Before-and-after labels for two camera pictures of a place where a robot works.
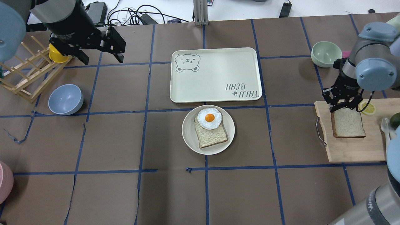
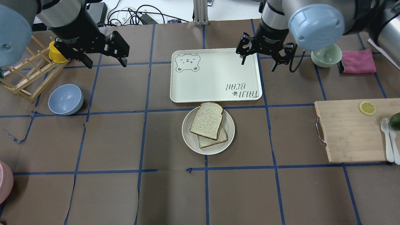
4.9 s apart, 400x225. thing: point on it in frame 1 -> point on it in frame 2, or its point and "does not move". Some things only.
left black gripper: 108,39 does not move
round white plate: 189,134 does not move
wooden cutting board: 372,147 does not move
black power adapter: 97,11 does not move
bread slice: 347,123 -> 207,119
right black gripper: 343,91 -> 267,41
